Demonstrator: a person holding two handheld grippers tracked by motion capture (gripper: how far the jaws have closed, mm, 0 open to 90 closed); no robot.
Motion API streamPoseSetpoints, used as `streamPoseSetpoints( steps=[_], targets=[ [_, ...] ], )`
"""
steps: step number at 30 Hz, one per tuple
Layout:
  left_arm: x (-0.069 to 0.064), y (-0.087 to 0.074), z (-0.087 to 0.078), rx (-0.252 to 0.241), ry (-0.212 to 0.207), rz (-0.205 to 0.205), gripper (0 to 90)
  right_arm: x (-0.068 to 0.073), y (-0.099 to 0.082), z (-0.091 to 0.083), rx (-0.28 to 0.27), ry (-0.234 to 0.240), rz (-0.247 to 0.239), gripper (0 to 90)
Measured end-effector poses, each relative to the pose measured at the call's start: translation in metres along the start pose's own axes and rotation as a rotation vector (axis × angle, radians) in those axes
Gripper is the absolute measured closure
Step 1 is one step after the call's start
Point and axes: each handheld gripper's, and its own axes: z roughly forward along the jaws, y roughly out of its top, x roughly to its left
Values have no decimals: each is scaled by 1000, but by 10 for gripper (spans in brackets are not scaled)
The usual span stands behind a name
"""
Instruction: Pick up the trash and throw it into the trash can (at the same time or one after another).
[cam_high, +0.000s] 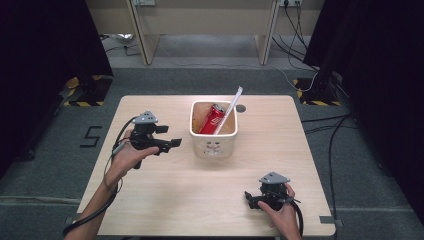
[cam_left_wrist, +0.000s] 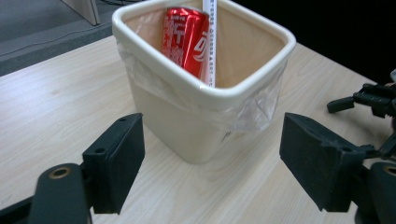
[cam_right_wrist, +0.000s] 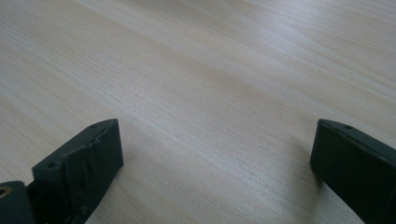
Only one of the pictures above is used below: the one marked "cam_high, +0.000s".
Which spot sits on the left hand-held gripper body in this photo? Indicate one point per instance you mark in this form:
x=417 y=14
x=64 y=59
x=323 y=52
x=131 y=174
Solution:
x=144 y=135

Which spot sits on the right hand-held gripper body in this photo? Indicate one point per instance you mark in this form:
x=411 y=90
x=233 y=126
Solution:
x=274 y=193

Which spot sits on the white plastic bin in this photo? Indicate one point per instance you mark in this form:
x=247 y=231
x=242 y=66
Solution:
x=213 y=146

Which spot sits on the red drink can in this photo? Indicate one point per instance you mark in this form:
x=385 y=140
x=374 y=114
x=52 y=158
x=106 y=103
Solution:
x=211 y=121

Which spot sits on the white straw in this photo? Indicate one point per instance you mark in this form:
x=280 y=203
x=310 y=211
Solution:
x=233 y=103

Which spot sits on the person's right hand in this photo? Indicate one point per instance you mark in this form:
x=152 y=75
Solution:
x=286 y=218

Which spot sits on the person's left hand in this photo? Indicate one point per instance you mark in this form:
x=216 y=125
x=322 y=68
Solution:
x=125 y=160

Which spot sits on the yellow-black striped stand base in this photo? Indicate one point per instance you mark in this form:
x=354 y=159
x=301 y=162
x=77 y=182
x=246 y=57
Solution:
x=95 y=91
x=316 y=95

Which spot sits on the light wooden desk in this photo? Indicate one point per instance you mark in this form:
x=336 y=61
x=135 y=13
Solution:
x=200 y=20

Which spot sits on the black curtain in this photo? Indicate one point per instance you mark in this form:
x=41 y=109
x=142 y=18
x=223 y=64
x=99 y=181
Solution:
x=43 y=66
x=383 y=83

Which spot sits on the grey table bracket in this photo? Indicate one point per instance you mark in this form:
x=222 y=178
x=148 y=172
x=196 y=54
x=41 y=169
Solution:
x=70 y=220
x=328 y=219

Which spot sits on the white wall socket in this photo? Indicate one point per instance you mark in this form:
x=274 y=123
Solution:
x=144 y=2
x=290 y=2

